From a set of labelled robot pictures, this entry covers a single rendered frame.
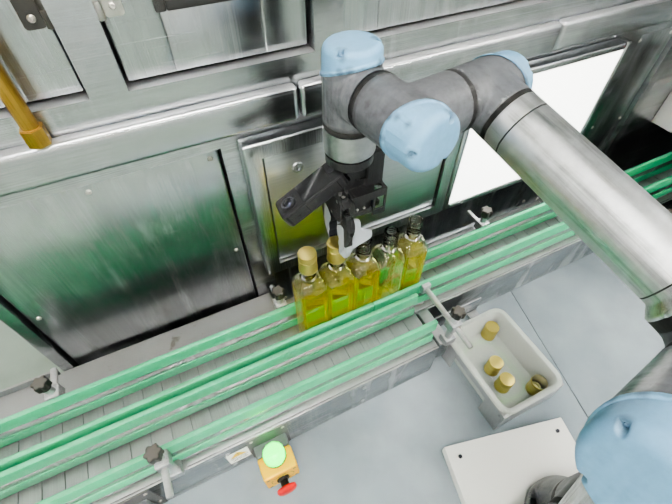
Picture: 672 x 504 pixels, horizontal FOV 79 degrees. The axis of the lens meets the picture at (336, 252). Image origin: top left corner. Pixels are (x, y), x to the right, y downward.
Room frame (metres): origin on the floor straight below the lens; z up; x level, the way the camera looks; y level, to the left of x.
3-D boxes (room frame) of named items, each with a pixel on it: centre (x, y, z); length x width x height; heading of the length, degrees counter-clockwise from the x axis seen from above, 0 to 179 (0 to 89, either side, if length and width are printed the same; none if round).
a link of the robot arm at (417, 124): (0.42, -0.09, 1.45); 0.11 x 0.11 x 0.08; 34
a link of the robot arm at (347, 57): (0.49, -0.02, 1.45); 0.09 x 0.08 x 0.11; 34
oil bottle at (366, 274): (0.50, -0.05, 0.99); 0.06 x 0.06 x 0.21; 25
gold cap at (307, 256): (0.46, 0.05, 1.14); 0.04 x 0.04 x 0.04
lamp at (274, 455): (0.21, 0.12, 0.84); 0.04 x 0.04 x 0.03
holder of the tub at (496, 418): (0.44, -0.37, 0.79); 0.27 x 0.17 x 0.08; 26
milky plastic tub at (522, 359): (0.42, -0.38, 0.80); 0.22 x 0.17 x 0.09; 26
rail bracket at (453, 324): (0.45, -0.24, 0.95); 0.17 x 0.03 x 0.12; 26
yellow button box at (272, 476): (0.21, 0.12, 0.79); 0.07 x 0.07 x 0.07; 26
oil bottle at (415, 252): (0.56, -0.16, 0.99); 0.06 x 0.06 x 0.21; 26
